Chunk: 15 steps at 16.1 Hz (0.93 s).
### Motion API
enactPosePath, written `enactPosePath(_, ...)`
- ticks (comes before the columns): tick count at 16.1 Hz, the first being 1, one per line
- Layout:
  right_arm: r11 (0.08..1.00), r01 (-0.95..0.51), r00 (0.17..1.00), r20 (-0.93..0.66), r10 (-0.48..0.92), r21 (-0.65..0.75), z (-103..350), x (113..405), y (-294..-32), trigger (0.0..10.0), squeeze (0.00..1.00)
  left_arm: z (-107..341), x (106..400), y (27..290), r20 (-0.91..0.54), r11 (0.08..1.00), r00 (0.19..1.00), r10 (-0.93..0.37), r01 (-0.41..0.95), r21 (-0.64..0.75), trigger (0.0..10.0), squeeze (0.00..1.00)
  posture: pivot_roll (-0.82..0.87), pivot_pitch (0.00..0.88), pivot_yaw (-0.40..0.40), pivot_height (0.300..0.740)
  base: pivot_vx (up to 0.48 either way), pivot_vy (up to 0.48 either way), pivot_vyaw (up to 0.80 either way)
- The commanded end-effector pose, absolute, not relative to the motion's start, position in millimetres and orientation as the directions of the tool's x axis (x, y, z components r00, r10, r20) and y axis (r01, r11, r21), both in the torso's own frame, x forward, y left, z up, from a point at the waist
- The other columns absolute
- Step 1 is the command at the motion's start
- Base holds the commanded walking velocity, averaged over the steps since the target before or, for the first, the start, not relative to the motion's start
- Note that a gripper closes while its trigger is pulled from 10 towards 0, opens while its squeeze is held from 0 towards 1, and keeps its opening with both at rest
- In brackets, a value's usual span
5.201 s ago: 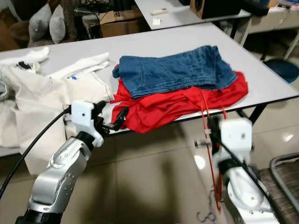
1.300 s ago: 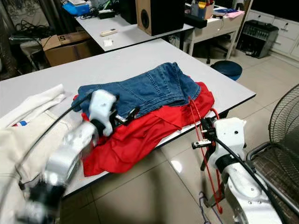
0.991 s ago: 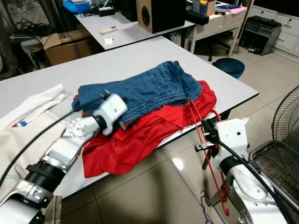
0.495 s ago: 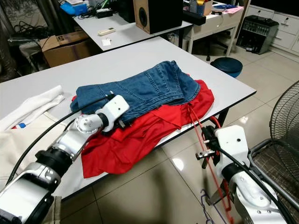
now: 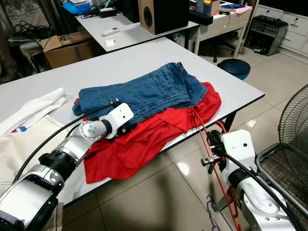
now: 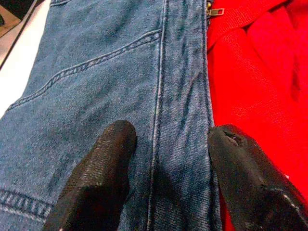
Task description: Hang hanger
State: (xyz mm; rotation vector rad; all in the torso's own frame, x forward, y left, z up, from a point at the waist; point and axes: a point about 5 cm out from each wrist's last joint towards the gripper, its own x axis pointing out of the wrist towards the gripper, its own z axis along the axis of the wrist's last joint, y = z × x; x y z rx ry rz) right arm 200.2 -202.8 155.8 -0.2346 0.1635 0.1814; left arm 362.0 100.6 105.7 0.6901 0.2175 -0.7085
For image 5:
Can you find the blue round stool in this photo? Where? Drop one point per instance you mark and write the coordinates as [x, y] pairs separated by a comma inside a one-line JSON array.
[[233, 67]]

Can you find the small white card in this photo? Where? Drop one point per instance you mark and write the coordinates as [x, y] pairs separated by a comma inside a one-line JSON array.
[[110, 43]]

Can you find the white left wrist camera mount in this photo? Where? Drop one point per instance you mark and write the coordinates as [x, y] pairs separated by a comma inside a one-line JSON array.
[[118, 117]]

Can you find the long black device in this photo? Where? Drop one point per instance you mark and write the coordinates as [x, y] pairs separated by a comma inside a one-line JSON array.
[[201, 18]]

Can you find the white jeans dark stitching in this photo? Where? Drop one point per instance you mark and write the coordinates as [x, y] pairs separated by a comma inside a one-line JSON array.
[[19, 149]]

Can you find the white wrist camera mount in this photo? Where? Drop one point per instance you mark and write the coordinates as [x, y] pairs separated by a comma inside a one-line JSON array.
[[118, 117], [240, 144]]

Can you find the brown mesh basket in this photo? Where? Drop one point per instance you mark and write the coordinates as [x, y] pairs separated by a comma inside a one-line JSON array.
[[288, 168]]

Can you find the red garment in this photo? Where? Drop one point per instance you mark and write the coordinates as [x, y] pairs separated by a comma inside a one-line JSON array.
[[139, 144]]

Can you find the pink paper sheet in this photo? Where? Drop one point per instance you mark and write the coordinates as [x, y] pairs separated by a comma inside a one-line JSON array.
[[238, 8]]

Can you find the blue plastic box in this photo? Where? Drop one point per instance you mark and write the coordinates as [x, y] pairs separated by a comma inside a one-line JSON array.
[[77, 8]]

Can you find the white drawer cabinet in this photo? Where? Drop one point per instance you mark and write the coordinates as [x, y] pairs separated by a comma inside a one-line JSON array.
[[298, 29]]

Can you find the white folded cloth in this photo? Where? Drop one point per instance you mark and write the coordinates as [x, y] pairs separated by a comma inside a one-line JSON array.
[[38, 108]]

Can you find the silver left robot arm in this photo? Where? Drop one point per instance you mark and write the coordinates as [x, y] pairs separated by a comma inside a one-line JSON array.
[[57, 173]]

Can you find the open cardboard box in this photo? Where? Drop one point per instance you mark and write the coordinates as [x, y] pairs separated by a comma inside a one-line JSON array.
[[67, 48]]

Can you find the wooden black speaker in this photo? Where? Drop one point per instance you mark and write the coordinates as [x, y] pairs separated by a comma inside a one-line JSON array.
[[163, 17]]

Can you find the black table leg frame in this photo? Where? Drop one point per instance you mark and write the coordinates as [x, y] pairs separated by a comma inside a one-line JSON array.
[[230, 121]]

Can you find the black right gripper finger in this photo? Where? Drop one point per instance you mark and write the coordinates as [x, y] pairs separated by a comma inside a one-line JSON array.
[[213, 138]]

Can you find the blue denim jeans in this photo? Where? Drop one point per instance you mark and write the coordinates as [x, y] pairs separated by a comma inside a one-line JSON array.
[[144, 91]]

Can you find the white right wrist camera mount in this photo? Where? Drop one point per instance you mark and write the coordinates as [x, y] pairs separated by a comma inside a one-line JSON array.
[[240, 144]]

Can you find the white remote control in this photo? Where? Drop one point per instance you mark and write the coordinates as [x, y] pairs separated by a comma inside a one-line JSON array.
[[109, 32]]

